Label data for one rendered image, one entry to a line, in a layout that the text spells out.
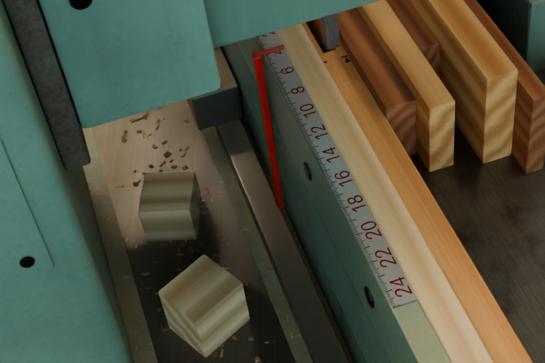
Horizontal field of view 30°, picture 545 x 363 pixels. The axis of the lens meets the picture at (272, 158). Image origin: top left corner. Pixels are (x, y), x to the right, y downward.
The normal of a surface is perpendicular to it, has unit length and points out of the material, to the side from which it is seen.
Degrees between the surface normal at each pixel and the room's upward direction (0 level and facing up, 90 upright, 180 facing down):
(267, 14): 90
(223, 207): 0
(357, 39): 0
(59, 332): 90
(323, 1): 90
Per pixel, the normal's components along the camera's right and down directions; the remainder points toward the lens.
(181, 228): -0.04, 0.72
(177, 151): -0.11, -0.69
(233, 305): 0.70, 0.45
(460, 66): -0.95, 0.29
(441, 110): 0.30, 0.66
